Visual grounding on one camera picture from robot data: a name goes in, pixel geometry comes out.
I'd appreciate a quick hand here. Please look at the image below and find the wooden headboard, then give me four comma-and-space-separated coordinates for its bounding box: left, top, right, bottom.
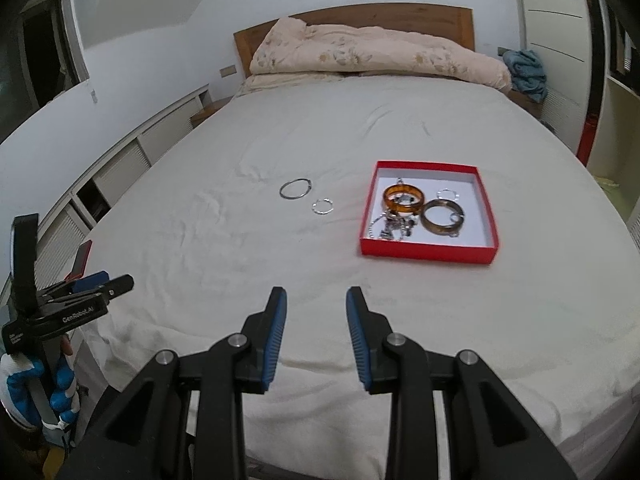
232, 2, 475, 79

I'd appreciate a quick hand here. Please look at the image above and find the blue cloth pile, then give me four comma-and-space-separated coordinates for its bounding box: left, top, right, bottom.
502, 50, 548, 104

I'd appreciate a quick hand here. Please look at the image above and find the thin silver bangle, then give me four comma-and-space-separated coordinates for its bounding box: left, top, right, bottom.
279, 178, 312, 200

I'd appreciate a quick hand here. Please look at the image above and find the beige floral duvet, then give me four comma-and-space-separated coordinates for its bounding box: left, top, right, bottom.
250, 18, 512, 93

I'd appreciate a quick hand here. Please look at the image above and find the red jewelry box tray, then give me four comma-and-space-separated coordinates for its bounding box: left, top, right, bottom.
360, 160, 499, 264

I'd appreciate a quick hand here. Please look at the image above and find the wall switch plate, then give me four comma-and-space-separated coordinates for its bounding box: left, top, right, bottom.
219, 64, 236, 78

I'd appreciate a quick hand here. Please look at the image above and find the amber resin bangle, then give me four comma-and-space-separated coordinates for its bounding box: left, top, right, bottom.
382, 183, 425, 214

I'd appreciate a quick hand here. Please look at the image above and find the red cased smartphone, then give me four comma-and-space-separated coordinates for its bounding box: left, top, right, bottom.
65, 240, 92, 282

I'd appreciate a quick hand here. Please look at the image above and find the twisted silver hoop earring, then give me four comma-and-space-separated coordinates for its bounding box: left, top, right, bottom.
311, 197, 334, 216

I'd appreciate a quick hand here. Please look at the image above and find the white low cabinet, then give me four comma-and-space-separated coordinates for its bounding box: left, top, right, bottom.
1, 82, 209, 285

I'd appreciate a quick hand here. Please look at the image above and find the dark olive bangle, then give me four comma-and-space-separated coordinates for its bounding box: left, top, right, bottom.
420, 198, 465, 237

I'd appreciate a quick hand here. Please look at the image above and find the white wardrobe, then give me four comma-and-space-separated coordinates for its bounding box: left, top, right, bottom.
520, 0, 604, 155

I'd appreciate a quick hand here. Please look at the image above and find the blue white gloved left hand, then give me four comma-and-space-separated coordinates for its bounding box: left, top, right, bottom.
1, 335, 80, 432

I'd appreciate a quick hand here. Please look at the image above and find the beige pillow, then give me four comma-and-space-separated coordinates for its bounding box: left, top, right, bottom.
234, 73, 344, 98

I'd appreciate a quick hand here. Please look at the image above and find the dark beaded bracelet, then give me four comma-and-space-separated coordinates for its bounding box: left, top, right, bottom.
369, 211, 419, 242

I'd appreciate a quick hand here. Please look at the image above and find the wooden nightstand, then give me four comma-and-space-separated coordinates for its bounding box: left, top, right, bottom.
190, 96, 232, 128

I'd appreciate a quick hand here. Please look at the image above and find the white bed sheet mattress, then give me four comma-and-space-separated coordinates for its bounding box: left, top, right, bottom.
84, 76, 639, 479

